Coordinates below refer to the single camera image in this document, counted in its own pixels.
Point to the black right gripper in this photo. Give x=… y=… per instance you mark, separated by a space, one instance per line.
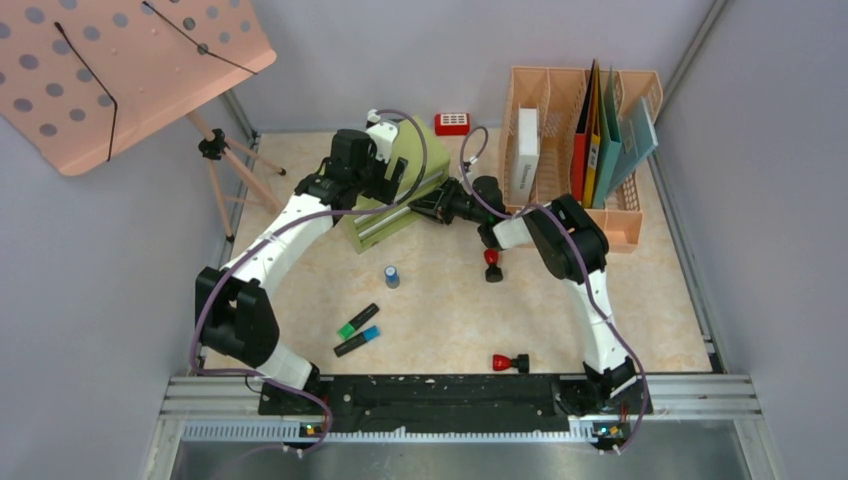
x=427 y=206

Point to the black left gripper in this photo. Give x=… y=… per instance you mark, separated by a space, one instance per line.
x=391 y=185

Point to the green metal drawer cabinet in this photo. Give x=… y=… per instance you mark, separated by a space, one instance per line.
x=427 y=168

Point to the small blue glue bottle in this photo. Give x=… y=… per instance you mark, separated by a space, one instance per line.
x=392 y=278

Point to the red and black dumbbell toy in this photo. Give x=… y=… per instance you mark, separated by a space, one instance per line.
x=493 y=272

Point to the white paper booklet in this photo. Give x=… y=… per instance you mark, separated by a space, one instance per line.
x=525 y=155

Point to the red black dumbbell half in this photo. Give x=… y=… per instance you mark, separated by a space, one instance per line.
x=520 y=363

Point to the yellow plastic clip folder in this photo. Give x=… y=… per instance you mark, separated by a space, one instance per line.
x=594 y=146

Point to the light blue hardcover book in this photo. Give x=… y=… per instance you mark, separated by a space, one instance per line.
x=639 y=140

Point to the teal plastic folder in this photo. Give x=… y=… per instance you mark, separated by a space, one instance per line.
x=610 y=139

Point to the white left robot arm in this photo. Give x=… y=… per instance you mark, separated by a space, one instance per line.
x=234 y=311

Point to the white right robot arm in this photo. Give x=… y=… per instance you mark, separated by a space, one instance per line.
x=573 y=248

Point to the red small box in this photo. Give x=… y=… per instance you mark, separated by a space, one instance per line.
x=452 y=124

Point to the black blue highlighter marker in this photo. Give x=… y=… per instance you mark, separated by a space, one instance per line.
x=356 y=341

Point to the black green highlighter marker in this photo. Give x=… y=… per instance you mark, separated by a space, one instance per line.
x=353 y=325

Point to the red folder in organizer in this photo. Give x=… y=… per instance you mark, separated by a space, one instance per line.
x=582 y=135

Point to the beige plastic file organizer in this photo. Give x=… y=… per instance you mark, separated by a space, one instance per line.
x=558 y=95

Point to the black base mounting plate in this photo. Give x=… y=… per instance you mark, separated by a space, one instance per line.
x=463 y=404

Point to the pink music stand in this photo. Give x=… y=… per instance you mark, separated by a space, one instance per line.
x=83 y=81

